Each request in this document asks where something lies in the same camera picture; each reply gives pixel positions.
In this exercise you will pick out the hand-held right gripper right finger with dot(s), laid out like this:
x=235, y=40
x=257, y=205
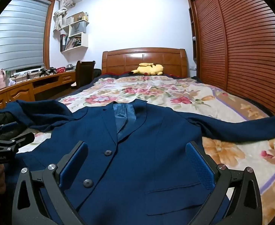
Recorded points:
x=199, y=166

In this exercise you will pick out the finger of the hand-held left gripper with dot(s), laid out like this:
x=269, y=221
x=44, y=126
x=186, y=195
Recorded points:
x=22, y=140
x=13, y=126

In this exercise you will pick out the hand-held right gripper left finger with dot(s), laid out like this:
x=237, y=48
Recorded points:
x=74, y=165

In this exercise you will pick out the blue suit jacket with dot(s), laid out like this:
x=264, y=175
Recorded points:
x=139, y=157

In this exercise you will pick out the wooden desk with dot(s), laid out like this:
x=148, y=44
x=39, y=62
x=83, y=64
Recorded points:
x=20, y=91

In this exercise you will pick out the pink bottle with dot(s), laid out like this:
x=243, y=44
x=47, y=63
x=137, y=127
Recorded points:
x=1, y=80

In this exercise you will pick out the black gadget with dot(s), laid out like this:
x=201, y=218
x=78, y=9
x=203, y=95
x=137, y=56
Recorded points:
x=47, y=72

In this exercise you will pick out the red basket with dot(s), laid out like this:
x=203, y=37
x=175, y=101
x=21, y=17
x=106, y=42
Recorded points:
x=60, y=70

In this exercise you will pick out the silver container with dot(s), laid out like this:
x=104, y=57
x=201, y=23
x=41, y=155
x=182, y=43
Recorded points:
x=69, y=67

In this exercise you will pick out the floral blanket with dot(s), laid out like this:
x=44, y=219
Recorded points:
x=163, y=91

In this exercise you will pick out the grey window blind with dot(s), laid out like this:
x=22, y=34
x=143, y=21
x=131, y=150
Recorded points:
x=15, y=39

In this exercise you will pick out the dark brown chair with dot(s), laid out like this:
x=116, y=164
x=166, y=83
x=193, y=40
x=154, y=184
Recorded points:
x=84, y=72

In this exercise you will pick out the black binder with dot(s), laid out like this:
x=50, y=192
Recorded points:
x=62, y=42

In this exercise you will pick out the row of books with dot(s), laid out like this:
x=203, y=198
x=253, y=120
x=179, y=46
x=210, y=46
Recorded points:
x=73, y=43

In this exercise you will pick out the yellow plush toy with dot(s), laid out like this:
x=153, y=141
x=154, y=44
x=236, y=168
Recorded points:
x=149, y=69

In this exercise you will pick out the wooden bed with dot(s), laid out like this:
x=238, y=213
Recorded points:
x=151, y=57

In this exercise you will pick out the grey paper bag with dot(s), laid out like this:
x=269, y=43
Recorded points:
x=79, y=27

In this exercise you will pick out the tied beige curtain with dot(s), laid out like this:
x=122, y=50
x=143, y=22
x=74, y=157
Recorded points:
x=58, y=16

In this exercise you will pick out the wooden louvred wardrobe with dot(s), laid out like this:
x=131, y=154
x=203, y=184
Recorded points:
x=245, y=51

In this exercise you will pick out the cardboard box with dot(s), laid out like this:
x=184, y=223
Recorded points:
x=73, y=18

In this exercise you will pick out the wooden window frame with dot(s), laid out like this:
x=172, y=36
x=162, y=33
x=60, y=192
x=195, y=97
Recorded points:
x=48, y=32

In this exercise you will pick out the white wall shelf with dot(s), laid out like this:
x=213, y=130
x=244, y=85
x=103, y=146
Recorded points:
x=84, y=40

